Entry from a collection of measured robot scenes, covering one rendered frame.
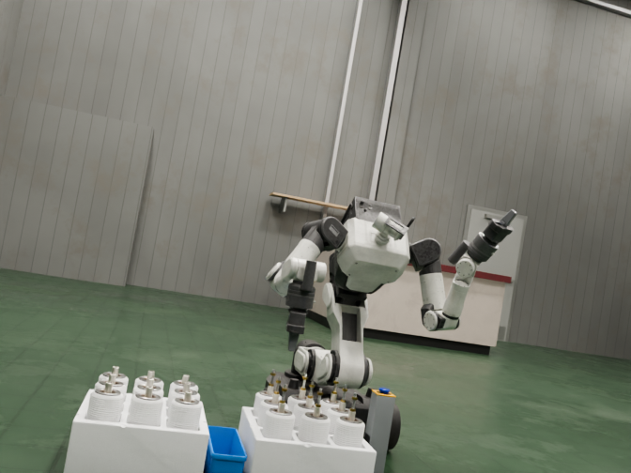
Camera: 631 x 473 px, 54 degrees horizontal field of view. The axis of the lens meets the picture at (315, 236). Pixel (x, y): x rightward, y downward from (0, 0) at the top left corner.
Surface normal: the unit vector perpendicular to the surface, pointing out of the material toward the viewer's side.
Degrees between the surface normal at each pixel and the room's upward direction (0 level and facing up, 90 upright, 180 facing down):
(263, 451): 90
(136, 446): 90
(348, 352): 51
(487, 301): 90
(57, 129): 90
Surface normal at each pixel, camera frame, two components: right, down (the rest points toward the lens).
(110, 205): 0.25, 0.00
